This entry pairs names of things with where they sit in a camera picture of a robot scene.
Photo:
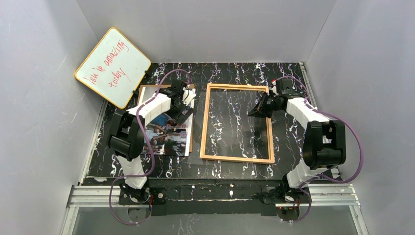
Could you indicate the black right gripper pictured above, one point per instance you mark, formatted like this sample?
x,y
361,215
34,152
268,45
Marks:
x,y
268,104

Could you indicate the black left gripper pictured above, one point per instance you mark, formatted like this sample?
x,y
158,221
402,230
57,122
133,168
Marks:
x,y
183,114

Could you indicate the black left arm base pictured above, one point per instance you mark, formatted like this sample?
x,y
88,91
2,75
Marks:
x,y
139,196

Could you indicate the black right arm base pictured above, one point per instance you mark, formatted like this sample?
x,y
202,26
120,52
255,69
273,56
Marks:
x,y
284,194

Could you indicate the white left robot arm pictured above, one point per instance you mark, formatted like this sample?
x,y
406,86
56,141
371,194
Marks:
x,y
129,136

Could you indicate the wooden picture frame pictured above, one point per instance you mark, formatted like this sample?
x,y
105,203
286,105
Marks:
x,y
270,160

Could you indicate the clear frame glass sheet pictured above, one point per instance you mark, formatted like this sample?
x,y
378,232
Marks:
x,y
230,131

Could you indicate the yellow-edged whiteboard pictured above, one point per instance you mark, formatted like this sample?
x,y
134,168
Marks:
x,y
114,68

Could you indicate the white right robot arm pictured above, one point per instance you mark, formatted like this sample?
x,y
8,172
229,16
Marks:
x,y
324,144

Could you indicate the aluminium mounting rail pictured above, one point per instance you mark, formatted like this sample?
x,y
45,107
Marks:
x,y
105,196

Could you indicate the printed colour photo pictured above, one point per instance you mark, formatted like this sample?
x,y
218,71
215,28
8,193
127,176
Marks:
x,y
170,140

